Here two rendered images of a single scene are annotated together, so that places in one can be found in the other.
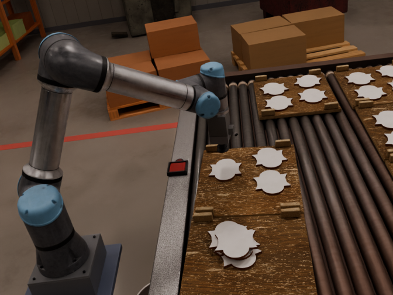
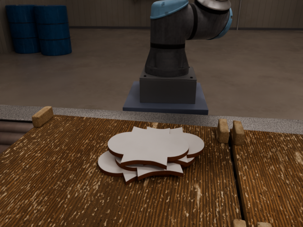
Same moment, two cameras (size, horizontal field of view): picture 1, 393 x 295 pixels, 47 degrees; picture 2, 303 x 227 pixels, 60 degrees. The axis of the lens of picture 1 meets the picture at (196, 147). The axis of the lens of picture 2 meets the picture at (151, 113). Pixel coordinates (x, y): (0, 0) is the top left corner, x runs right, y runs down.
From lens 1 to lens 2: 1.25 m
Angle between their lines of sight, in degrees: 77
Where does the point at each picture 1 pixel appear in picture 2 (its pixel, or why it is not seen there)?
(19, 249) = not seen: outside the picture
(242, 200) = (288, 180)
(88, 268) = (149, 77)
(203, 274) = (112, 131)
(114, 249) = (198, 106)
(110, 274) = (164, 106)
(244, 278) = (81, 160)
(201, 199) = (276, 136)
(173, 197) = (285, 124)
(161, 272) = (140, 115)
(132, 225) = not seen: outside the picture
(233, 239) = (151, 141)
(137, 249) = not seen: outside the picture
